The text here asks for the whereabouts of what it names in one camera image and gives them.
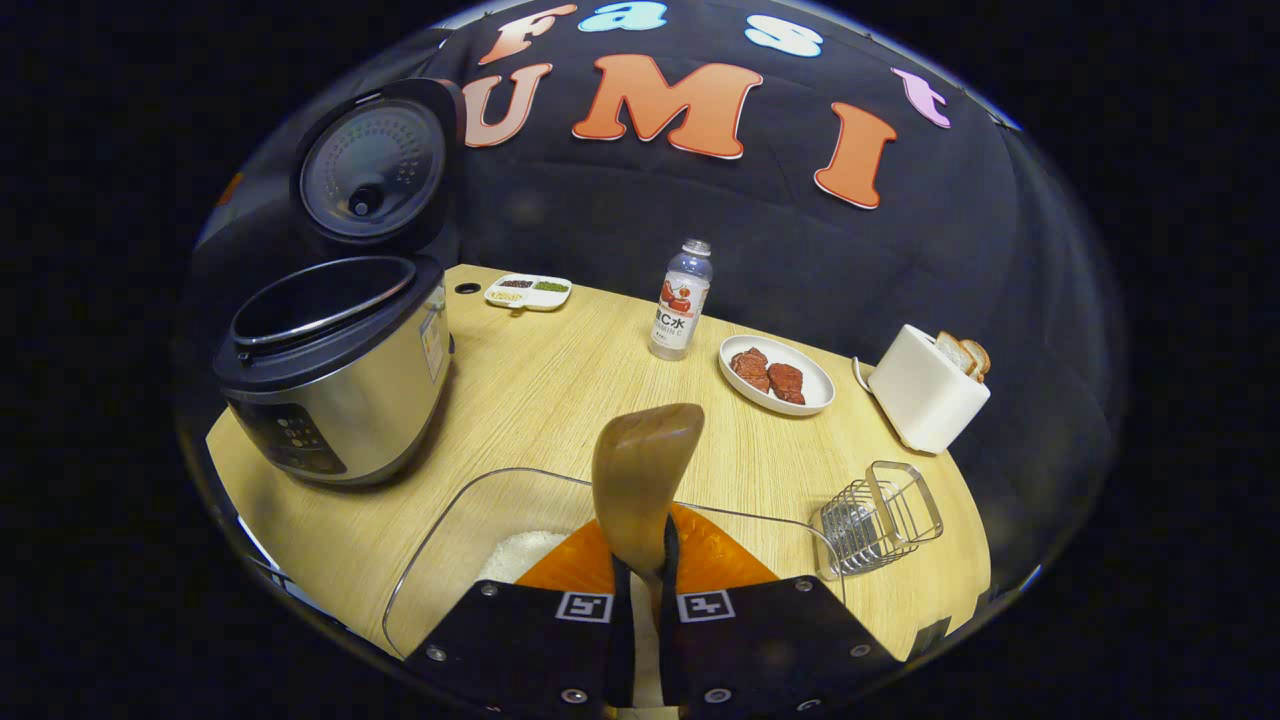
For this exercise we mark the wooden spoon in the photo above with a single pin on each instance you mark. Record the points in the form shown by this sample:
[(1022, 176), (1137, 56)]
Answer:
[(640, 470)]

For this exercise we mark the clear drink bottle red label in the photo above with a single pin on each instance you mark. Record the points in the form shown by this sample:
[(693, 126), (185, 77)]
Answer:
[(680, 310)]

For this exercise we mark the white toaster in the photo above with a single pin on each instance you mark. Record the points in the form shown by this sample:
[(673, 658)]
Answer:
[(920, 400)]

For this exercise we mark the clear plastic container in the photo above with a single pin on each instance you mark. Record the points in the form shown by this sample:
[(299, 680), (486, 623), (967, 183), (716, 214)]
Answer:
[(450, 560)]

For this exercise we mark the white divided bean dish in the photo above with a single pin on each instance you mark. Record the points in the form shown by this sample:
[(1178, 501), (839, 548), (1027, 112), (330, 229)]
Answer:
[(528, 292)]

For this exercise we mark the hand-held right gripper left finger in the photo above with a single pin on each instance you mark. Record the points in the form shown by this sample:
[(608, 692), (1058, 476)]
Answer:
[(520, 640)]

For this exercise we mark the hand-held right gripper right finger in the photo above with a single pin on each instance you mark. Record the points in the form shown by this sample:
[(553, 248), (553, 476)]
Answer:
[(780, 640)]

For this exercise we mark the white round plate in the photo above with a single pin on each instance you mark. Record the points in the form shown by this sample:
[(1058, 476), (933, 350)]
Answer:
[(815, 385)]

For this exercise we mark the red meat piece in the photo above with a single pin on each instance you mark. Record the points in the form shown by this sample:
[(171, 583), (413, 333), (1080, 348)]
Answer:
[(786, 384), (750, 368)]

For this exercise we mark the black and silver rice cooker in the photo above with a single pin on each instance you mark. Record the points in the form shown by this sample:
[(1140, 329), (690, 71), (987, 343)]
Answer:
[(350, 400)]

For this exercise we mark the toast bread slice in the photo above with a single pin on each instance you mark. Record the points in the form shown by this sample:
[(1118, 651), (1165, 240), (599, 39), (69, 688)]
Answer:
[(955, 355), (980, 358)]

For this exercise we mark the black backdrop cloth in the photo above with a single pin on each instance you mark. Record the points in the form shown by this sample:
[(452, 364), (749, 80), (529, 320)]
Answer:
[(700, 230)]

